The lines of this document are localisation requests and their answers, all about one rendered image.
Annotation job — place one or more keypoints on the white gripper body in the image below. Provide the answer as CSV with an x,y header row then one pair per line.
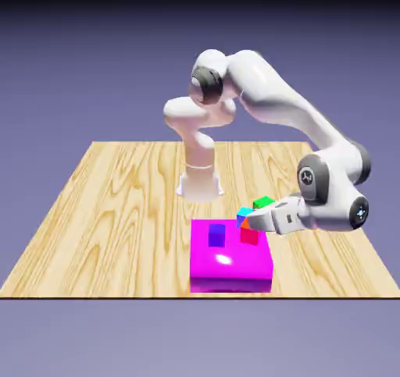
x,y
262,221

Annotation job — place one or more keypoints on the large magenta box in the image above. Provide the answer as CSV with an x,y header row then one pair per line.
x,y
231,264

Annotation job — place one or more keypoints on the small purple cube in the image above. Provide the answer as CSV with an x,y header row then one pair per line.
x,y
216,238

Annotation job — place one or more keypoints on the small green cube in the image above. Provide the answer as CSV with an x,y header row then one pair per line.
x,y
263,202

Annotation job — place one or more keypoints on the small cyan cube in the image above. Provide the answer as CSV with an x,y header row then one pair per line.
x,y
243,212

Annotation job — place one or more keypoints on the small red cube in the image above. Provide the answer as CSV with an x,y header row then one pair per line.
x,y
250,237

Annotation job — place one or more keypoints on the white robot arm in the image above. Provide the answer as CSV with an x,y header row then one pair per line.
x,y
281,99

